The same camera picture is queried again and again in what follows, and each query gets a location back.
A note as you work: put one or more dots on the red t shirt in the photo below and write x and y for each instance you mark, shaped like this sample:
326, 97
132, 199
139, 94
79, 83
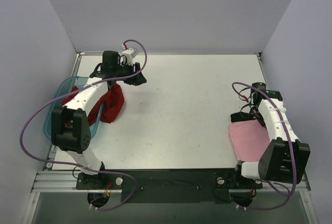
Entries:
112, 101

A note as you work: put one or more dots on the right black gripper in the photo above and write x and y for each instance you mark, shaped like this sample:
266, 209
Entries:
240, 116

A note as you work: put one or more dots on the aluminium rail frame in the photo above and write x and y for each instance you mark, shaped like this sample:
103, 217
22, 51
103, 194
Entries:
63, 181

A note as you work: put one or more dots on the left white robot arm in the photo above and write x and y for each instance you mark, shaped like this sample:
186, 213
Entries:
70, 130

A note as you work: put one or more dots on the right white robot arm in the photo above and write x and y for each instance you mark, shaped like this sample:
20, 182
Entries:
286, 157

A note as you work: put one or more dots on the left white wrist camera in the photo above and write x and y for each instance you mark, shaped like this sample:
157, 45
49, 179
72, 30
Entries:
130, 53

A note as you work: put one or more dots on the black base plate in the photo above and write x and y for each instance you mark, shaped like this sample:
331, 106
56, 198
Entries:
172, 186

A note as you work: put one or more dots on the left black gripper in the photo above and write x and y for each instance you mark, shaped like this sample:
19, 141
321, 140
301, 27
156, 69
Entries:
134, 72

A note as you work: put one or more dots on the pink t shirt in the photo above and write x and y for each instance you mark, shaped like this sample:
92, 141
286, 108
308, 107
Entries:
249, 140

